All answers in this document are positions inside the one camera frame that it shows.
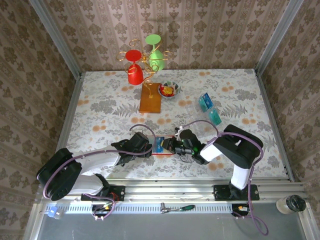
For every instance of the red card holder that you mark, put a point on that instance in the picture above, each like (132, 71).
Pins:
(162, 154)

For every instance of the blue credit card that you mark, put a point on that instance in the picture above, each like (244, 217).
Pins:
(158, 146)
(207, 98)

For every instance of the teal credit card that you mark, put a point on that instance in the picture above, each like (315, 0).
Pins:
(215, 117)
(202, 105)

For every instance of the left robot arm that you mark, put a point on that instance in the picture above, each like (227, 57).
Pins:
(97, 157)

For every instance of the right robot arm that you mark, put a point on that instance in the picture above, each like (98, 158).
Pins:
(210, 152)

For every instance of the clear acrylic card stand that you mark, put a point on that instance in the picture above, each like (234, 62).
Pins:
(192, 112)

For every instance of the red yellow wrapped candies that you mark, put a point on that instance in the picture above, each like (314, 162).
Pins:
(166, 91)

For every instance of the patterned ceramic bowl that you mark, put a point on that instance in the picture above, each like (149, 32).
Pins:
(176, 87)

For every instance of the floral tablecloth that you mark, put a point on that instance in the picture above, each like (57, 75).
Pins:
(112, 87)

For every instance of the red wine glass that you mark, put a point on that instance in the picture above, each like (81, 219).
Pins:
(135, 75)

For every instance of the black connector board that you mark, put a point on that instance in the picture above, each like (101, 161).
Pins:
(102, 210)
(240, 210)

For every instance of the grey metal tray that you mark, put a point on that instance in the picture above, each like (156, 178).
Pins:
(162, 227)

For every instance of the green wine glass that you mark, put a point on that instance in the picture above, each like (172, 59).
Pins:
(156, 58)

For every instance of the blue plastic connector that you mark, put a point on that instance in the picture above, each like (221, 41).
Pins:
(52, 212)

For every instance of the clear jar black lid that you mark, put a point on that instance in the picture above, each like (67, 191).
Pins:
(295, 203)

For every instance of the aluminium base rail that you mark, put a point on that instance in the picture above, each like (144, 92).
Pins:
(170, 190)

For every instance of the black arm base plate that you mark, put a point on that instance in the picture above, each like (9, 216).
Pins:
(220, 192)
(120, 192)

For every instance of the aluminium side rail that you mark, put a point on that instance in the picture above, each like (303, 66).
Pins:
(272, 112)
(72, 105)

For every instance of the aluminium corner post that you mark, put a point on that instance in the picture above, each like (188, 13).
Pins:
(277, 35)
(57, 37)

